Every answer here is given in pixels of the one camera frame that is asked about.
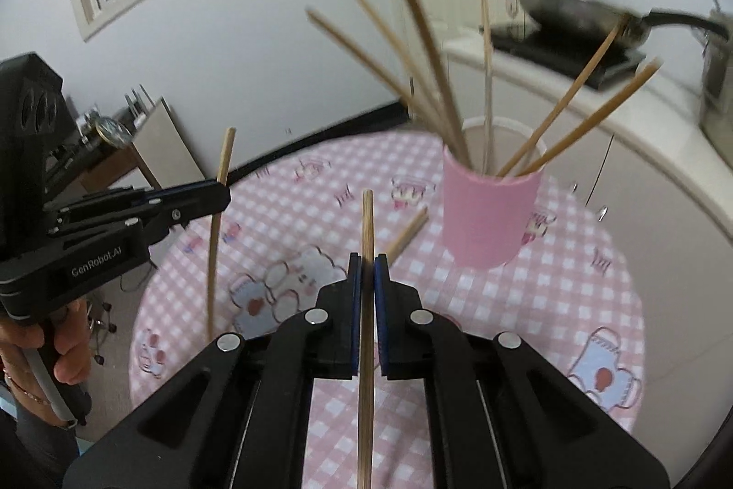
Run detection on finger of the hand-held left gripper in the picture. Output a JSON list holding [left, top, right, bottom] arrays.
[[43, 180, 231, 222], [49, 207, 194, 252]]

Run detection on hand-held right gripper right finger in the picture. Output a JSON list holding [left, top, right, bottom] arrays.
[[373, 253, 671, 489]]

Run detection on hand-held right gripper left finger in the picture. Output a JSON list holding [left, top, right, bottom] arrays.
[[63, 253, 363, 489]]

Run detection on light single wooden chopstick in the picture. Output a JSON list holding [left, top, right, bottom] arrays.
[[206, 126, 237, 340], [358, 189, 377, 489], [385, 205, 430, 258]]

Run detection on pink paper cup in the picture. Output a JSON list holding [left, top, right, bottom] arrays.
[[441, 118, 545, 270]]

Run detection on bunch of wooden chopsticks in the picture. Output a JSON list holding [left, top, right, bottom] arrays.
[[305, 0, 664, 178]]

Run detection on person's left forearm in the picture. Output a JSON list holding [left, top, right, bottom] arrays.
[[0, 380, 78, 489]]

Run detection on person's left hand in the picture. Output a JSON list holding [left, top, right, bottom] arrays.
[[0, 295, 96, 429]]

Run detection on brown white side cabinet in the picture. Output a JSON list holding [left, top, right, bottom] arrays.
[[80, 96, 208, 193]]

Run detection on round clock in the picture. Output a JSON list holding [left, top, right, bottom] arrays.
[[94, 118, 134, 147]]

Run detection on metal rack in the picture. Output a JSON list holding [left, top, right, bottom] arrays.
[[124, 85, 153, 124]]

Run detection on pink checkered cartoon tablecloth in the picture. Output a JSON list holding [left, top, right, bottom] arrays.
[[129, 129, 645, 489]]

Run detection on white kitchen cabinet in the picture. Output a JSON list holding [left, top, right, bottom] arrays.
[[443, 33, 733, 352]]

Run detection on black induction cooktop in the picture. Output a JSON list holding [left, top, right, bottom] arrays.
[[481, 22, 648, 92]]

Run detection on stainless steel steamer pot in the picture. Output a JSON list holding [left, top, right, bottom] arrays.
[[699, 0, 733, 153]]

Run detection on floor cable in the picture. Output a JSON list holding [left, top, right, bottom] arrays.
[[117, 263, 157, 294]]

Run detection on grey cable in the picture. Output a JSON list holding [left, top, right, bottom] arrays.
[[26, 346, 79, 430]]

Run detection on thin pink bracelet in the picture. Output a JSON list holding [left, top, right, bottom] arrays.
[[0, 363, 54, 407]]

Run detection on steel wok black handle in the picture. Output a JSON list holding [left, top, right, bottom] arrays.
[[515, 0, 729, 52]]

